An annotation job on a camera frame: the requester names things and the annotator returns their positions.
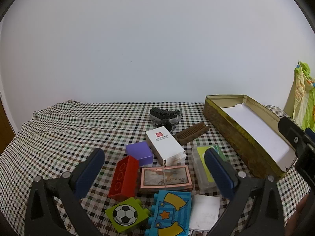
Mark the green building block football print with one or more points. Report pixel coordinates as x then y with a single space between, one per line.
125 213

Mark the blue building block yellow print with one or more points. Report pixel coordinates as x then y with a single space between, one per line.
169 216

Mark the clear plastic case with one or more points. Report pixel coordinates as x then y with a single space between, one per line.
200 169

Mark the black hair claw clip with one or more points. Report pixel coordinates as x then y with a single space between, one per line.
162 113

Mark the yellow green printed cloth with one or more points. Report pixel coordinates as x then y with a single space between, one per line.
301 91

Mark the red building block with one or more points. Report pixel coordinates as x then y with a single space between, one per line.
123 177

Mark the person's right forearm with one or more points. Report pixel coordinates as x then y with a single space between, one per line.
299 213

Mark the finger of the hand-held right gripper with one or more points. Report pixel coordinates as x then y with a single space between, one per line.
291 135
310 134

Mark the black white checked tablecloth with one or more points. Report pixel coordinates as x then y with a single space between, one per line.
61 132

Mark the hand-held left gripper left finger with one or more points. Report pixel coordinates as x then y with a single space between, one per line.
91 168

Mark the white power adapter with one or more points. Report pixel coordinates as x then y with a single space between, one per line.
204 212

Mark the pink-framed card stack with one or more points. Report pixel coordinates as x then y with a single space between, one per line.
162 178

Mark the purple block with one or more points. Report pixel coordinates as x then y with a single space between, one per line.
139 151

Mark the brown wooden panel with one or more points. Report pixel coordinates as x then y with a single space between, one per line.
5 125

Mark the white paper lining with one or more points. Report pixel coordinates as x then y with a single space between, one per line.
258 132

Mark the white box with red label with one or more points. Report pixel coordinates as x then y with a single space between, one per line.
165 145

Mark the brown folding comb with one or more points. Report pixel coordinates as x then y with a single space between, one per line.
190 134

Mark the gold tin box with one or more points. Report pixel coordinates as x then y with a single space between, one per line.
236 137

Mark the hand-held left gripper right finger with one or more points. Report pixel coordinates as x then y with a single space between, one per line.
219 174

